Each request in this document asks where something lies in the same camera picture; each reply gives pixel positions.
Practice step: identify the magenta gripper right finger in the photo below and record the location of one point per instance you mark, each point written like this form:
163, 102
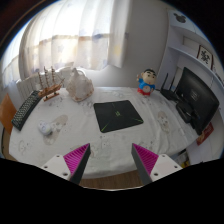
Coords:
152, 167

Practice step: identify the black wifi router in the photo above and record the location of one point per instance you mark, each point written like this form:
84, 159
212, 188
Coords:
168, 93

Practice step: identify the wooden model sailing ship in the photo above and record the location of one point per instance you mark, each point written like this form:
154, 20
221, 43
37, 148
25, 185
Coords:
49, 87

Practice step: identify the red paper packet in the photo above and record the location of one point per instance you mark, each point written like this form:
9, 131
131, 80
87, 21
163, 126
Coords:
205, 134

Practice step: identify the black computer monitor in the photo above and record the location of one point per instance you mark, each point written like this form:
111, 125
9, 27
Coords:
197, 104

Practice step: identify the white patterned tablecloth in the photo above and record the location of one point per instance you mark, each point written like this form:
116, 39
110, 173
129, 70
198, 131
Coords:
74, 124

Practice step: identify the orange wooden chair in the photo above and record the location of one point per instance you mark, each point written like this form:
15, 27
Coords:
7, 112

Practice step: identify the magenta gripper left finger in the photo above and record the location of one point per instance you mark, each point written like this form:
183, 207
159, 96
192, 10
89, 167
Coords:
70, 166

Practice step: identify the black mouse pad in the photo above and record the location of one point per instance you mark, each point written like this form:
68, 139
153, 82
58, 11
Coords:
112, 116

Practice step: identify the white wall shelf unit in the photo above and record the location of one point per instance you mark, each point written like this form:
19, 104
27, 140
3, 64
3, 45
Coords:
182, 45

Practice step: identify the framed calligraphy picture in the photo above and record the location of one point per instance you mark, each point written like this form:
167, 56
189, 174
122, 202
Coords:
205, 56

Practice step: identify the sheer white curtain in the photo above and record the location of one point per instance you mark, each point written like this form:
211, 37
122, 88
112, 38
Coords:
90, 34

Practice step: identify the black keyboard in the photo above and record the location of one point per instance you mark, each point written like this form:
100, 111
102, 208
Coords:
25, 110

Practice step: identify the white computer mouse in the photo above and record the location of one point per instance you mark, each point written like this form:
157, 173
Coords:
44, 127

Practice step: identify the large conch shell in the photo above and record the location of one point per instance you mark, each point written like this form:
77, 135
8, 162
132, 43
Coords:
79, 86

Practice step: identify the cartoon boy figurine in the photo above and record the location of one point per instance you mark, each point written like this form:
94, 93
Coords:
146, 80

